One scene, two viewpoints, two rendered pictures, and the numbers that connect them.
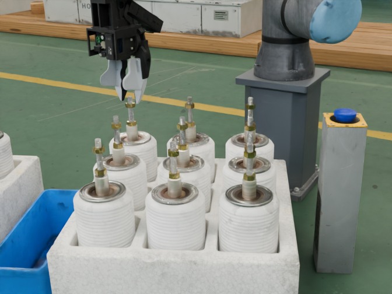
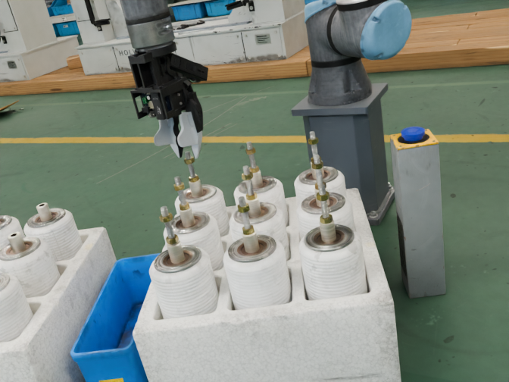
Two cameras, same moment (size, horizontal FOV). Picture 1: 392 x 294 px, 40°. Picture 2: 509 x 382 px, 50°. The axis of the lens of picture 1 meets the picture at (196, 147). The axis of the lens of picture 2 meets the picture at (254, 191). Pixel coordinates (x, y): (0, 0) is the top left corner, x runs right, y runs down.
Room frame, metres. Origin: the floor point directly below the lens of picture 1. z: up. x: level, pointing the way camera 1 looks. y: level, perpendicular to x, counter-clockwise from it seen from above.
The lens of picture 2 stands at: (0.03, 0.00, 0.68)
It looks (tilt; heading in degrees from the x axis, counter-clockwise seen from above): 24 degrees down; 1
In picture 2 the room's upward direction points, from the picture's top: 11 degrees counter-clockwise
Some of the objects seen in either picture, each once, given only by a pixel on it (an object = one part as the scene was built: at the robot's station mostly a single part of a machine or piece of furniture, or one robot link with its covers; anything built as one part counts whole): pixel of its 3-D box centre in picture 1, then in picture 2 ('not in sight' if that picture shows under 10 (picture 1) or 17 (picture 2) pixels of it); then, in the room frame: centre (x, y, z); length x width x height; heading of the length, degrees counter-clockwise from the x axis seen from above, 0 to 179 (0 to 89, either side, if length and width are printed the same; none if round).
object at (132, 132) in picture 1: (132, 132); (196, 188); (1.02, 0.13, 0.26); 0.02 x 0.02 x 0.03
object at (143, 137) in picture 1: (132, 138); (198, 194); (1.02, 0.13, 0.25); 0.08 x 0.08 x 0.01
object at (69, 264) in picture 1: (186, 240); (270, 289); (0.89, 0.02, 0.09); 0.39 x 0.39 x 0.18; 84
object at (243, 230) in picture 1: (248, 245); (335, 287); (0.76, -0.08, 0.16); 0.10 x 0.10 x 0.18
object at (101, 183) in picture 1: (102, 184); (176, 252); (0.78, 0.15, 0.26); 0.02 x 0.02 x 0.03
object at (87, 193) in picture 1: (102, 191); (177, 258); (0.78, 0.15, 0.25); 0.08 x 0.08 x 0.01
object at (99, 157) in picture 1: (100, 161); (169, 229); (0.78, 0.15, 0.31); 0.01 x 0.01 x 0.08
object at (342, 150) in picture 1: (337, 196); (418, 217); (0.93, -0.27, 0.16); 0.07 x 0.07 x 0.31; 84
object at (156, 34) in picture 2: not in sight; (152, 33); (1.00, 0.13, 0.56); 0.08 x 0.08 x 0.05
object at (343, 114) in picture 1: (345, 116); (413, 135); (0.93, -0.27, 0.32); 0.04 x 0.04 x 0.02
